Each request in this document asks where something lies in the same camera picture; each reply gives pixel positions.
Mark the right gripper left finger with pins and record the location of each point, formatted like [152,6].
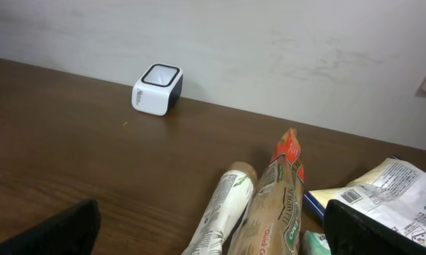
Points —
[72,231]

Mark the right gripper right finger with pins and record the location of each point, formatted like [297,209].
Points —
[349,232]

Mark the teal tissue pack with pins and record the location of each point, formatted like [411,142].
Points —
[314,243]

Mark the yellow snack bag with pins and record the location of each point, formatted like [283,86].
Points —
[393,194]

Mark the red orange pasta packet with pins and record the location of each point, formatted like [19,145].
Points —
[272,221]

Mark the white tube with tan cap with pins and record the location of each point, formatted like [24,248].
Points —
[225,208]

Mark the white barcode scanner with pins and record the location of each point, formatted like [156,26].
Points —
[158,89]

